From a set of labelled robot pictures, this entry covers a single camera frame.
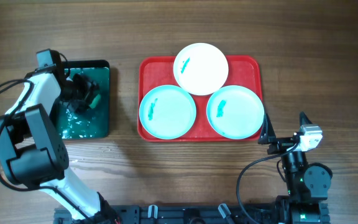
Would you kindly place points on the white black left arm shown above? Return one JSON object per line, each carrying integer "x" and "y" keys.
{"x": 33, "y": 156}

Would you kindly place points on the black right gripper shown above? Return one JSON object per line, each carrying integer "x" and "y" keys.
{"x": 266, "y": 137}

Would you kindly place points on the white plate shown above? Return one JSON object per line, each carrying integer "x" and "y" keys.
{"x": 200, "y": 69}

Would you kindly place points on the light blue plate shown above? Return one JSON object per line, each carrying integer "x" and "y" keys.
{"x": 235, "y": 112}
{"x": 167, "y": 112}

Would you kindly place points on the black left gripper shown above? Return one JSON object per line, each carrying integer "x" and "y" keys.
{"x": 88, "y": 86}

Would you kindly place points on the red plastic tray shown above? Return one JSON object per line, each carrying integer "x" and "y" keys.
{"x": 158, "y": 70}

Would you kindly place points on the black water tray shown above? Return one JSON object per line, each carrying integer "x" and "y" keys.
{"x": 92, "y": 123}

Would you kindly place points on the green yellow sponge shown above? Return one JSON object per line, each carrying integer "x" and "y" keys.
{"x": 95, "y": 101}

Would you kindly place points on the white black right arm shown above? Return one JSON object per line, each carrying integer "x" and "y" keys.
{"x": 307, "y": 183}

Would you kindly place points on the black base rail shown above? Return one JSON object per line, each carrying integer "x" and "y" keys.
{"x": 266, "y": 213}

